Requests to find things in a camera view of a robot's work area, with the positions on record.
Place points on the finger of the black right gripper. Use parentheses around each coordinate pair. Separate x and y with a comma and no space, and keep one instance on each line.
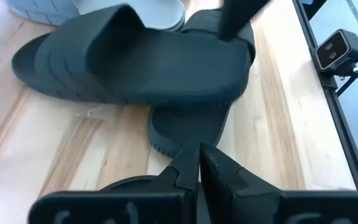
(238,15)

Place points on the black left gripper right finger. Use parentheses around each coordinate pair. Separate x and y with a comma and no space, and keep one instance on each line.
(222,193)

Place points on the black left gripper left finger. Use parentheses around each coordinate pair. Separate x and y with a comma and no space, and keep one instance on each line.
(188,174)

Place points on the black slide sandal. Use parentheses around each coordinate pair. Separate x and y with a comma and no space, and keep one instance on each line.
(166,68)
(185,130)

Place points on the grey slide sandal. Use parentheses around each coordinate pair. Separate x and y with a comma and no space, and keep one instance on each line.
(129,12)

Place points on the black table-level camera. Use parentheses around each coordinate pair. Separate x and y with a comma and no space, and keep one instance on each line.
(332,51)

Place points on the black aluminium table frame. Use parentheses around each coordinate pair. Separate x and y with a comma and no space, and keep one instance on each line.
(346,140)

